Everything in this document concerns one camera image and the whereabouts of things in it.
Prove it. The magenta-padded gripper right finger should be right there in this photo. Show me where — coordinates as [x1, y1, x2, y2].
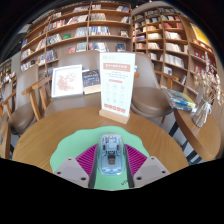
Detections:
[122, 143, 171, 188]

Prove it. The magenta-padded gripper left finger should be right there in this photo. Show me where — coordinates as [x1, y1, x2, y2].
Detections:
[54, 143, 100, 188]

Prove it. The transparent computer mouse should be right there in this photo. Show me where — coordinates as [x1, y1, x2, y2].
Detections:
[98, 133, 125, 176]

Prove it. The green smiley-face mouse pad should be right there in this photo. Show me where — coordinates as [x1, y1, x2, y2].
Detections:
[49, 125, 150, 191]

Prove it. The brown armchair with wooden arms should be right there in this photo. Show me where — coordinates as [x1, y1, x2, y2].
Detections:
[129, 52, 179, 124]
[0, 63, 41, 136]
[21, 49, 103, 121]

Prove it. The round wooden side table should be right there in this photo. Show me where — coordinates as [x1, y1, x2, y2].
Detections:
[0, 119, 13, 160]
[173, 103, 224, 163]

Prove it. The stack of colourful books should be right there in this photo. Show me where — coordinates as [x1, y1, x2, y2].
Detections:
[164, 88, 197, 113]

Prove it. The white sign on wooden base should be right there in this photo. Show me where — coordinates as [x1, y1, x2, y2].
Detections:
[98, 51, 137, 125]

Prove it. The dark blue book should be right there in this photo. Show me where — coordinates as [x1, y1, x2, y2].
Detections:
[81, 68, 102, 95]

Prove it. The white framed floral picture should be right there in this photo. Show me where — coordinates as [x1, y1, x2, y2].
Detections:
[50, 64, 84, 99]

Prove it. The glass vase with dried flowers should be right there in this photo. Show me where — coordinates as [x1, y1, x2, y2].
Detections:
[191, 51, 224, 129]

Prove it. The distant wooden bookshelf unit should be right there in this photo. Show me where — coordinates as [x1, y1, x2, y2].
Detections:
[0, 59, 18, 88]

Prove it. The angled wooden bookshelf unit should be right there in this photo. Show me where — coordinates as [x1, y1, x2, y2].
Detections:
[131, 4, 224, 101]

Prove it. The wide wooden bookshelf unit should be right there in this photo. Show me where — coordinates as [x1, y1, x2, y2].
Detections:
[19, 1, 133, 73]

